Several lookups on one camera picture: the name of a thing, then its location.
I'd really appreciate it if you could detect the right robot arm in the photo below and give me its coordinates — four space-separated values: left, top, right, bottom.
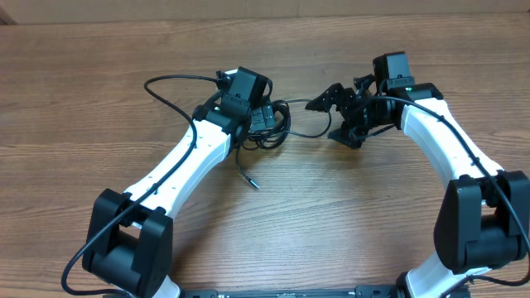
306 52 529 297

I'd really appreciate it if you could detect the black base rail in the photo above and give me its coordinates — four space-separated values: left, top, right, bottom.
180 285 406 298

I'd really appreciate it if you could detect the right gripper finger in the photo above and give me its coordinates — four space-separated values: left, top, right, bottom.
305 83 352 113
328 127 367 149

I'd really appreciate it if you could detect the black cable bundle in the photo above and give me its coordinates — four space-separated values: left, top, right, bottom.
234 98 333 190

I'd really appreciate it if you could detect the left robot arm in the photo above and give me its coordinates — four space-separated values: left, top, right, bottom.
75 67 272 297

